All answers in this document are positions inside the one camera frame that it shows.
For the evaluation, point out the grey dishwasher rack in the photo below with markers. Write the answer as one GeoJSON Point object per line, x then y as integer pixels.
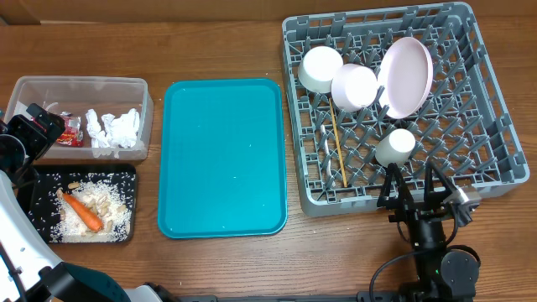
{"type": "Point", "coordinates": [463, 126]}

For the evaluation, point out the white tissue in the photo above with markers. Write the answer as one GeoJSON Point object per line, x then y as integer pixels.
{"type": "Point", "coordinates": [94, 129]}
{"type": "Point", "coordinates": [122, 132]}

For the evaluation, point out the pink bowl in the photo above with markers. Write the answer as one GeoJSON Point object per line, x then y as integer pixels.
{"type": "Point", "coordinates": [354, 87]}

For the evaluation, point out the teal serving tray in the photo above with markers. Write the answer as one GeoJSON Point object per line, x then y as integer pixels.
{"type": "Point", "coordinates": [222, 170]}

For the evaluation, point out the clear plastic bin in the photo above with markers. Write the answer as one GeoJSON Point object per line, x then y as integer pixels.
{"type": "Point", "coordinates": [78, 94]}

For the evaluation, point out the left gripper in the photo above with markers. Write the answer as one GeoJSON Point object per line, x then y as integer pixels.
{"type": "Point", "coordinates": [40, 141]}

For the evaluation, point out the white bowl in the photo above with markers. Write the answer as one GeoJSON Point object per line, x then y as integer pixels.
{"type": "Point", "coordinates": [318, 68]}

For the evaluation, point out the white paper cup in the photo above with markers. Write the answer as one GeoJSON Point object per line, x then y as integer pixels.
{"type": "Point", "coordinates": [395, 148]}

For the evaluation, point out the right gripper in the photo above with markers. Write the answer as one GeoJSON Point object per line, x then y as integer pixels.
{"type": "Point", "coordinates": [408, 210]}

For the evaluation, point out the white plastic fork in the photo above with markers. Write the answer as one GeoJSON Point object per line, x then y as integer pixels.
{"type": "Point", "coordinates": [327, 161]}

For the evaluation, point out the orange carrot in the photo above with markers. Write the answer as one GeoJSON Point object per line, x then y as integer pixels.
{"type": "Point", "coordinates": [90, 219]}

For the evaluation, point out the food scraps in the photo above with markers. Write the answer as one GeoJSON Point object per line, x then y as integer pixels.
{"type": "Point", "coordinates": [109, 195]}

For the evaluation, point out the red snack wrapper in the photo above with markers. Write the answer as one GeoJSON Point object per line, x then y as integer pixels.
{"type": "Point", "coordinates": [73, 135]}

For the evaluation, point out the wooden chopstick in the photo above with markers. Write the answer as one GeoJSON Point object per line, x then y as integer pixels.
{"type": "Point", "coordinates": [338, 146]}

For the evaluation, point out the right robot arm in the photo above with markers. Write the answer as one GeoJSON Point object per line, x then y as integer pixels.
{"type": "Point", "coordinates": [445, 272]}

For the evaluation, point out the black plastic tray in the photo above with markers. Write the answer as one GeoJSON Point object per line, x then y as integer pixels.
{"type": "Point", "coordinates": [24, 195]}

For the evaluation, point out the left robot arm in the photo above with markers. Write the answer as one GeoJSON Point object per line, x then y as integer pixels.
{"type": "Point", "coordinates": [32, 271]}

